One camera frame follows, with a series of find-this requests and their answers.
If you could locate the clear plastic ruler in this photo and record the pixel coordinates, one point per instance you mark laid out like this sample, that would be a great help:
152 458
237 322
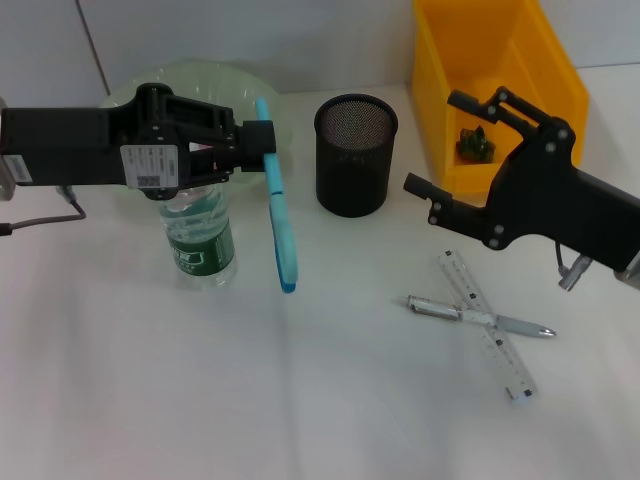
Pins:
505 360

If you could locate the green plastic wrapper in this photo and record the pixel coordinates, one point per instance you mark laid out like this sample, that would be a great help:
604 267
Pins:
475 147

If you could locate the black mesh pen holder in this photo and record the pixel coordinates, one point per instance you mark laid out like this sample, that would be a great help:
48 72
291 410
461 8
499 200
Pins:
352 170

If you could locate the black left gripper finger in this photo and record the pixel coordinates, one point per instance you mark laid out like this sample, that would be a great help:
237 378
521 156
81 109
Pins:
257 135

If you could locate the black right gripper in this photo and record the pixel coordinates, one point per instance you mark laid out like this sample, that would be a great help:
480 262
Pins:
550 200

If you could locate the translucent green fruit bowl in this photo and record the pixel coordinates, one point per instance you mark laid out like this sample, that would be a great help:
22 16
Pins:
225 85

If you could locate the silver white pen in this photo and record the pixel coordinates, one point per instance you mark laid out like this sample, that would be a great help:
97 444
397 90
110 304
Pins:
435 307

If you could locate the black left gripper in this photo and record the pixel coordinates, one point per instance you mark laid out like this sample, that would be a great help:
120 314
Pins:
75 145

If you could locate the yellow plastic bin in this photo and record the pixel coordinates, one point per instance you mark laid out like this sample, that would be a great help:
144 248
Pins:
450 50

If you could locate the pink peach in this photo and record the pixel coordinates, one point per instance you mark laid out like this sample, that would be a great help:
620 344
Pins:
202 146

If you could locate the blue and teal scissors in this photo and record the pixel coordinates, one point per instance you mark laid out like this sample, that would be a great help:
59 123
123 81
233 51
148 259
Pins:
282 230

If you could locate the clear green-label water bottle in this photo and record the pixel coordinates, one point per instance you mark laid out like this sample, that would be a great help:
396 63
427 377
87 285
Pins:
200 240

